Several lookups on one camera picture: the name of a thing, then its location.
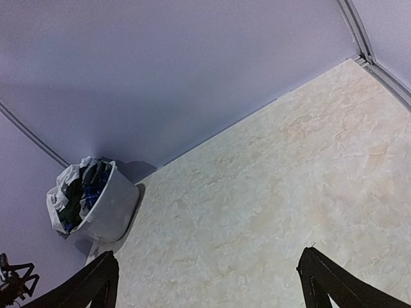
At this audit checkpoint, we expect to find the right aluminium corner post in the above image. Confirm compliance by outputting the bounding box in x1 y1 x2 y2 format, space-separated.
337 0 410 112

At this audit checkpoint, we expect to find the blue plaid garment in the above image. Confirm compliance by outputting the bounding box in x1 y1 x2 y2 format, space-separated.
58 166 111 233

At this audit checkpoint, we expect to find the white and green raglan shirt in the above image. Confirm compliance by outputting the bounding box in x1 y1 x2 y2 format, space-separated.
46 157 92 234

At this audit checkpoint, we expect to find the white plastic laundry basket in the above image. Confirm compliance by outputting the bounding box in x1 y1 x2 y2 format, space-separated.
73 161 140 243

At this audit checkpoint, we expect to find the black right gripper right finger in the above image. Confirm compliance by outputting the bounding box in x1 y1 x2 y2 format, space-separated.
297 247 410 307

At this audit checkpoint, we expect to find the grey garment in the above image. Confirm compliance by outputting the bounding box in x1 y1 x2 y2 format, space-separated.
82 158 112 185

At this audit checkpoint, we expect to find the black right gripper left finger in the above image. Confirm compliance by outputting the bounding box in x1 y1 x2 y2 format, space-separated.
25 250 119 307

